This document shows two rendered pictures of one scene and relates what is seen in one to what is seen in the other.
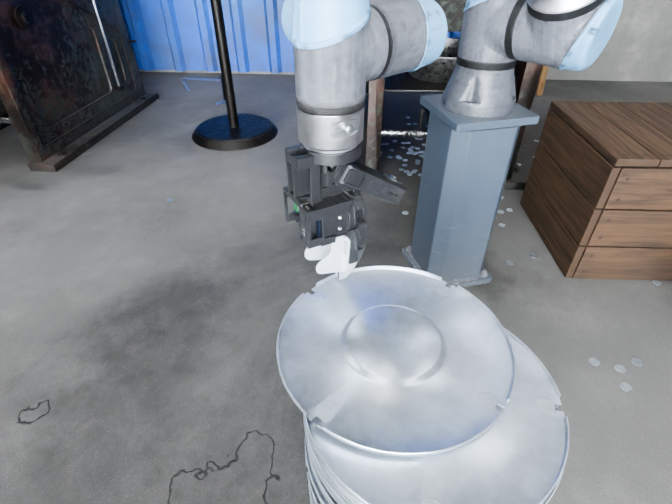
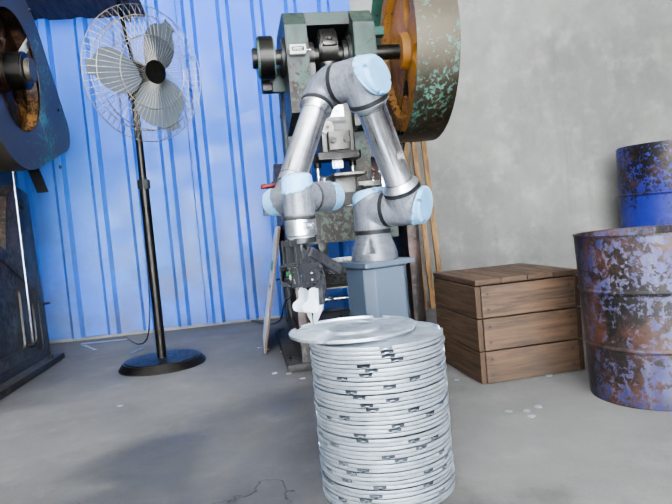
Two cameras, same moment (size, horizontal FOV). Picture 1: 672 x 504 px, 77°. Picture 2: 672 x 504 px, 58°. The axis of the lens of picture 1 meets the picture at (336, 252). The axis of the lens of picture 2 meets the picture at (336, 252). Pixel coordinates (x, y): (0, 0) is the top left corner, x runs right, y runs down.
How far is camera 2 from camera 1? 1.01 m
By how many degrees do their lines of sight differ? 36
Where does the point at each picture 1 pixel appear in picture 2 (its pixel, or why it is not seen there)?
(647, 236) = (522, 336)
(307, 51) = (290, 194)
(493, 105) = (383, 253)
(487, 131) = (385, 268)
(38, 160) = not seen: outside the picture
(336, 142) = (306, 231)
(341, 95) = (306, 210)
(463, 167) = (376, 294)
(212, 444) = (233, 490)
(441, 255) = not seen: hidden behind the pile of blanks
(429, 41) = (337, 194)
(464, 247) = not seen: hidden behind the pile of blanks
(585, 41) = (416, 205)
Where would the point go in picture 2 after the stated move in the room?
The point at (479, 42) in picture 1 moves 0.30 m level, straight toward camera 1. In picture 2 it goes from (365, 219) to (362, 220)
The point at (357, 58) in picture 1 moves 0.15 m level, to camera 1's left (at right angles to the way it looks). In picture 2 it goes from (310, 196) to (247, 201)
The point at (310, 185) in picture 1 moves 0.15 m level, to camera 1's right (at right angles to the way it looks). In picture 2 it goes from (295, 255) to (357, 248)
